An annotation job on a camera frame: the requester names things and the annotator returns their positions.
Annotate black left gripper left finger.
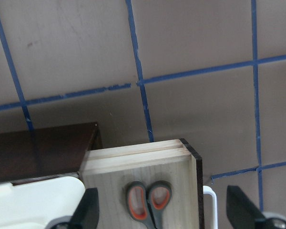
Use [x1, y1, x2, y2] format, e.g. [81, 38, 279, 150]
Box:
[70, 188, 99, 229]

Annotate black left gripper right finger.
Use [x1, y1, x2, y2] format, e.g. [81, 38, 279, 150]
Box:
[226, 186, 266, 229]

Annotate wooden drawer with white handle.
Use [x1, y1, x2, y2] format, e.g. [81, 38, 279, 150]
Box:
[79, 139, 218, 229]

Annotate grey orange scissors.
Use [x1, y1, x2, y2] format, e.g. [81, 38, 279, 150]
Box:
[126, 180, 172, 229]

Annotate cream plastic tray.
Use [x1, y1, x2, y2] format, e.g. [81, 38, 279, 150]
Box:
[0, 177, 85, 229]

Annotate dark brown wooden cabinet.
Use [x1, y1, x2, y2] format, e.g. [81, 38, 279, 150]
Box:
[0, 122, 102, 183]

